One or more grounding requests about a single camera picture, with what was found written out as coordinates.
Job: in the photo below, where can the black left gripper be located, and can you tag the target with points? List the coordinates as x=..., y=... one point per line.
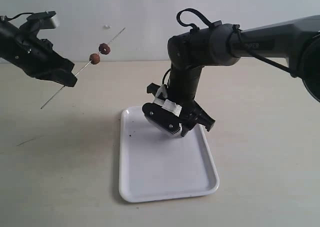
x=37, y=59

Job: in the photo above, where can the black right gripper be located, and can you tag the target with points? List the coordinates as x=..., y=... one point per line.
x=190, y=115

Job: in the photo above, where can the red date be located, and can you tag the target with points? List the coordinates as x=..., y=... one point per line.
x=104, y=49
x=94, y=58

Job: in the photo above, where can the thin metal skewer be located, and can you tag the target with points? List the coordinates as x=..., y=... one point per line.
x=85, y=66

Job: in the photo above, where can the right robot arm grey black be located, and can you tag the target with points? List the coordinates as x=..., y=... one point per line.
x=292, y=46

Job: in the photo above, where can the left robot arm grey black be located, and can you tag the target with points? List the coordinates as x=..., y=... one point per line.
x=7, y=34

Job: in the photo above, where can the white rectangular plastic tray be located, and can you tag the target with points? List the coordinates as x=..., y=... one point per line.
x=154, y=166

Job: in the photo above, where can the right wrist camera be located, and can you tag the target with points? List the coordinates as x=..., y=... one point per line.
x=162, y=119

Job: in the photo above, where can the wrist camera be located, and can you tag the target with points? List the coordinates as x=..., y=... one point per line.
x=40, y=21
x=162, y=119

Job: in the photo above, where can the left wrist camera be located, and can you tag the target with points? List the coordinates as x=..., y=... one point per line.
x=40, y=21

